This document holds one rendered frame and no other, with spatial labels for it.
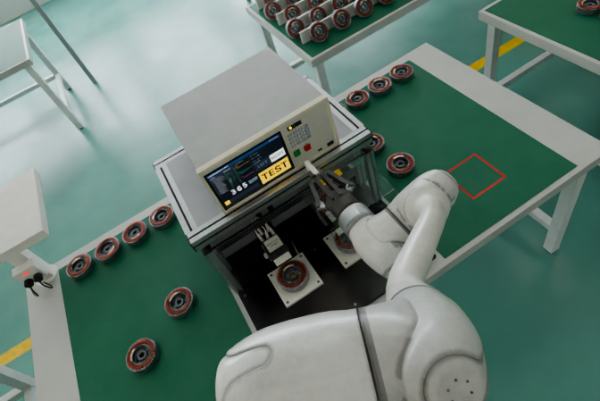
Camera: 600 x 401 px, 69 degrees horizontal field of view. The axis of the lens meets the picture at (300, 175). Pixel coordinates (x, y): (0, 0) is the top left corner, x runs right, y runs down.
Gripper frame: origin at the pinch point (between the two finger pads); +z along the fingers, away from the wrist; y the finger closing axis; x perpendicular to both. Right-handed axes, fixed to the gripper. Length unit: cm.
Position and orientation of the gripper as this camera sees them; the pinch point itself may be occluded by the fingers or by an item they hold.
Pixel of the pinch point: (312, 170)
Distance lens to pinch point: 129.8
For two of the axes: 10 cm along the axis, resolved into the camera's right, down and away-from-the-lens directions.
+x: -2.4, -6.3, -7.4
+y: 8.4, -5.2, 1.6
